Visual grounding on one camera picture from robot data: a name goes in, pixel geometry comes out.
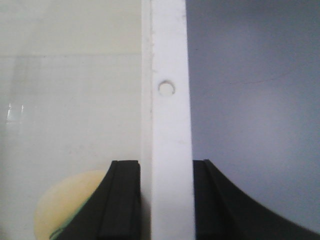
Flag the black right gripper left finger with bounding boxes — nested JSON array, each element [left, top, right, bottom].
[[50, 160, 142, 240]]

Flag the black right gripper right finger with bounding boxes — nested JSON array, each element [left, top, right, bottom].
[[193, 159, 320, 240]]

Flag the yellow plush ball toy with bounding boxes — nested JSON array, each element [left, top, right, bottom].
[[33, 170, 106, 240]]

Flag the white plastic tote box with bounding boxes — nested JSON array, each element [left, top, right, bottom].
[[0, 0, 196, 240]]

